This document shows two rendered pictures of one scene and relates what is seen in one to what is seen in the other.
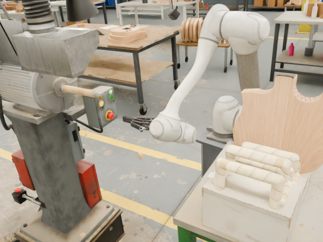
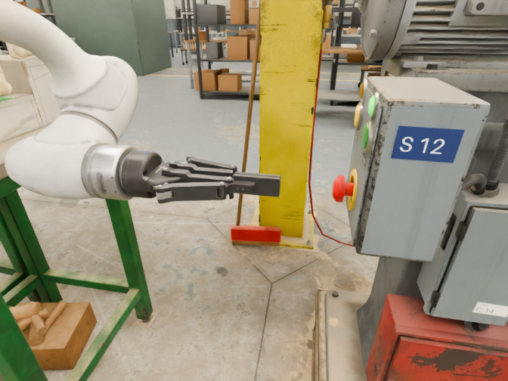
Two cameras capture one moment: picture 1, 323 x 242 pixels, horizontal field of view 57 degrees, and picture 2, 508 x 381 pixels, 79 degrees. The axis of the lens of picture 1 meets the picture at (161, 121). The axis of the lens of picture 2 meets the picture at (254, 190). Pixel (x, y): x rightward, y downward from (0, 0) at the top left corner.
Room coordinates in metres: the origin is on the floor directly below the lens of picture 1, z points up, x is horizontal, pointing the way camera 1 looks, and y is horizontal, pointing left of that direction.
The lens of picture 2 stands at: (1.86, 0.02, 1.19)
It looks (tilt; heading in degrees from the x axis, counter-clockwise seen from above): 28 degrees down; 157
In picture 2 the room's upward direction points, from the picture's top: straight up
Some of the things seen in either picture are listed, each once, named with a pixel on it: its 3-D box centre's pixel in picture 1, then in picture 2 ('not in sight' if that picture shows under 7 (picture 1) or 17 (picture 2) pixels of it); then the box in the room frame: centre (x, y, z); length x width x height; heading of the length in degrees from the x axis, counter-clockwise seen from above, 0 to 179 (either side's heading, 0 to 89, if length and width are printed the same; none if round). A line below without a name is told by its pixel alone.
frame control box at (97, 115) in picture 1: (90, 111); (438, 178); (1.60, 0.42, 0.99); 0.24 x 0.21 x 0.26; 57
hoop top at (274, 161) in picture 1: (256, 156); not in sight; (0.74, -0.28, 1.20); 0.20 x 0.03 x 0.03; 55
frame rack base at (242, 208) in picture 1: (249, 207); (15, 88); (0.71, -0.26, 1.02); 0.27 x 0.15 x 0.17; 56
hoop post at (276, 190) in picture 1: (276, 193); not in sight; (0.63, -0.30, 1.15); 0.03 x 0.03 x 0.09
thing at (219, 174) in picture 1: (219, 175); not in sight; (0.72, -0.17, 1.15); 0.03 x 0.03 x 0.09
